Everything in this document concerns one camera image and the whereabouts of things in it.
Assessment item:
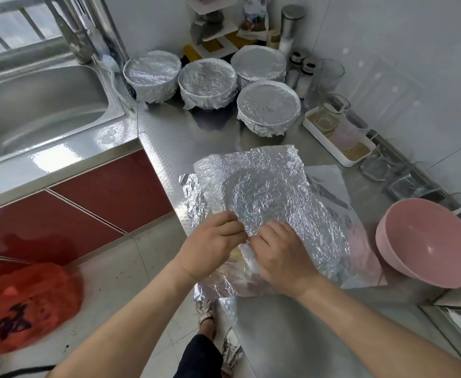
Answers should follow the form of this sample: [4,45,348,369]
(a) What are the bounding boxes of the person's left hand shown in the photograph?
[172,211,249,286]

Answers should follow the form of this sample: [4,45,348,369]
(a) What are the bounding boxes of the person's right hand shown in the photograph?
[247,220,323,301]

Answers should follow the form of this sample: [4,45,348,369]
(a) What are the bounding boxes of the foil-covered bowl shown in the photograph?
[179,145,354,301]
[177,58,239,112]
[122,49,183,104]
[237,79,302,139]

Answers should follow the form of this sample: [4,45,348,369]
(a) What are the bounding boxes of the stack of aluminium foil sheets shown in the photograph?
[303,164,389,290]

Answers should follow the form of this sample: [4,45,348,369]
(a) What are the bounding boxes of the pink bowl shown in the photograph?
[374,198,461,290]

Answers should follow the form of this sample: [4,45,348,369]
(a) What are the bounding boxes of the foil-wrapped bowl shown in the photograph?
[230,45,288,90]

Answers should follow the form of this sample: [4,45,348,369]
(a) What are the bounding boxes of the person's left forearm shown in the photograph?
[48,267,208,378]

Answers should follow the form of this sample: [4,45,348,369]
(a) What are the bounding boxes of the person's right forearm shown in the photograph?
[297,278,461,378]

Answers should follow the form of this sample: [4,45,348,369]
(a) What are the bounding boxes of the person's left white shoe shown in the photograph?
[195,299,216,327]

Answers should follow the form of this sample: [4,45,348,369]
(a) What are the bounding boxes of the person's white shoe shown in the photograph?
[220,327,244,372]
[195,299,216,327]

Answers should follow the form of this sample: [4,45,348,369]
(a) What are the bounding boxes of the person's right white shoe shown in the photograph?
[220,327,244,372]

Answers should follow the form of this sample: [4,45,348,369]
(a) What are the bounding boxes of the person's dark trousers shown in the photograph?
[173,334,225,378]

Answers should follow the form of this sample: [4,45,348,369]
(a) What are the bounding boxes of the red kitchen cabinet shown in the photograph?
[0,149,175,286]

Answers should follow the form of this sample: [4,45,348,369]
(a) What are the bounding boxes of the white rectangular tray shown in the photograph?
[302,104,375,169]

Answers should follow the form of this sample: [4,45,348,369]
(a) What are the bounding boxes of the pink translucent cup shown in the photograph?
[329,114,366,151]

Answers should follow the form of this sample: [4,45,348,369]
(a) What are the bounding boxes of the white shaker with black lid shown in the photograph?
[296,59,319,100]
[286,51,306,90]

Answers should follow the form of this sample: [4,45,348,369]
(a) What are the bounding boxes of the red plastic bag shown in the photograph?
[0,262,85,356]

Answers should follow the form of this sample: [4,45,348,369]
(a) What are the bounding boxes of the white dish brush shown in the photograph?
[100,55,123,76]

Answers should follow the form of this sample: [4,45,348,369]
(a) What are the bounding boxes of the stainless steel sink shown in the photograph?
[0,61,142,217]

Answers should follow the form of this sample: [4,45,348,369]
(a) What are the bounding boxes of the white corner shelf rack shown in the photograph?
[185,0,269,61]

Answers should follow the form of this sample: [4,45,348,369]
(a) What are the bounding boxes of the tall white steel-capped bottle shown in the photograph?
[279,4,307,57]

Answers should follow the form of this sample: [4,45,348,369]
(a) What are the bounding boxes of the colourful snack packet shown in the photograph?
[240,0,270,38]

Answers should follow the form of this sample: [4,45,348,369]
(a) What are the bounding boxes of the steel faucet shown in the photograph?
[41,0,99,66]

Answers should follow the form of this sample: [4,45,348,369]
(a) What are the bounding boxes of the metal window railing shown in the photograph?
[0,0,68,60]

